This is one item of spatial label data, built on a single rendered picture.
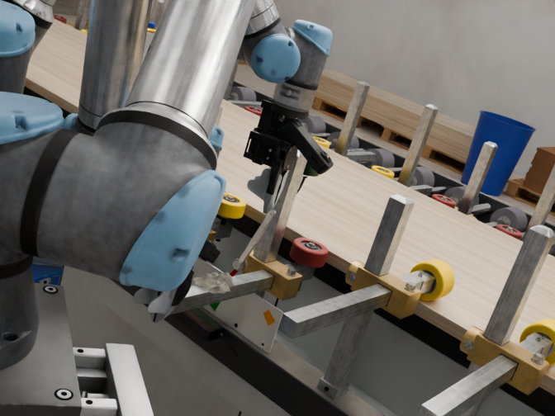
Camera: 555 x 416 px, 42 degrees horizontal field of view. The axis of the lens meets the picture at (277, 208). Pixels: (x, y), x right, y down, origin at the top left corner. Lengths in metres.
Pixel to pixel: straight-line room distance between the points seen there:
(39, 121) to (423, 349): 1.13
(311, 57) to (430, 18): 8.14
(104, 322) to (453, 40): 7.49
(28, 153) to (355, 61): 9.34
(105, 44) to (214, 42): 0.28
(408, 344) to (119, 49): 0.94
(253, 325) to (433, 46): 8.00
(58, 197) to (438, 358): 1.11
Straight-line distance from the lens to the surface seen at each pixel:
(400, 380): 1.65
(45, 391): 0.70
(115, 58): 0.99
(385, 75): 9.65
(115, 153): 0.63
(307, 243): 1.59
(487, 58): 9.07
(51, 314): 0.81
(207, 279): 1.36
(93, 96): 1.02
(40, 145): 0.63
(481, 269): 1.86
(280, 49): 1.15
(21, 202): 0.62
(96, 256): 0.62
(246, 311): 1.56
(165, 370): 2.11
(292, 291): 1.51
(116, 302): 1.90
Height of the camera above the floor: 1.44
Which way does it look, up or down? 18 degrees down
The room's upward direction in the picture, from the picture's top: 17 degrees clockwise
